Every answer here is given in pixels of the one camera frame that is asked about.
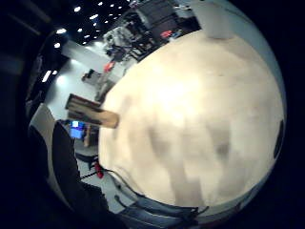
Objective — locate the white pillar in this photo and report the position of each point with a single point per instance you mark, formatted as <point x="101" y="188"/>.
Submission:
<point x="212" y="19"/>

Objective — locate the red box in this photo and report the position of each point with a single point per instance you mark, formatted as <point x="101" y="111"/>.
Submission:
<point x="166" y="33"/>

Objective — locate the black equipment rack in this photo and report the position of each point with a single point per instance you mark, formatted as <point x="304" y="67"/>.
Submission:
<point x="158" y="17"/>

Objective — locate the small red floor object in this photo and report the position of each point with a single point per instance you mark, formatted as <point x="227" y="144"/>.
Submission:
<point x="99" y="170"/>

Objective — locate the red chair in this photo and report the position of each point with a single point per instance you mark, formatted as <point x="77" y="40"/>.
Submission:
<point x="109" y="66"/>

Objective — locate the brown wooden box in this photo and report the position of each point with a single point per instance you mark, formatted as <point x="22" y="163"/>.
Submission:
<point x="92" y="112"/>

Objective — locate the grey workbench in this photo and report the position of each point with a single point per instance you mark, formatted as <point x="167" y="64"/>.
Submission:
<point x="97" y="79"/>

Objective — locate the blue computer screen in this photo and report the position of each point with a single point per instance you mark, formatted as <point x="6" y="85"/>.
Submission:
<point x="77" y="129"/>

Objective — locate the group of ceiling lights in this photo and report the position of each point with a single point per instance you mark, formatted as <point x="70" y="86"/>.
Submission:
<point x="83" y="19"/>

